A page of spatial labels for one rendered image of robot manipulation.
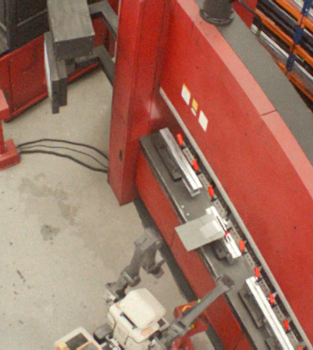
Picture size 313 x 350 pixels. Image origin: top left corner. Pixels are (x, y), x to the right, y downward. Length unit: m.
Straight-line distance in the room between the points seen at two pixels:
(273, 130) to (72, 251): 2.55
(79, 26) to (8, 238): 2.07
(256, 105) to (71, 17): 1.38
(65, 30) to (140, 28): 0.46
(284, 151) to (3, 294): 2.81
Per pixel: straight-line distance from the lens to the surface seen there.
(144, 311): 3.96
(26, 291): 5.50
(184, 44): 4.14
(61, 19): 4.36
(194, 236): 4.61
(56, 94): 4.60
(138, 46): 4.29
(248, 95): 3.60
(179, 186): 4.92
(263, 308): 4.51
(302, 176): 3.40
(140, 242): 3.87
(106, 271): 5.56
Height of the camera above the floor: 5.06
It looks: 58 degrees down
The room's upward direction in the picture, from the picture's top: 9 degrees clockwise
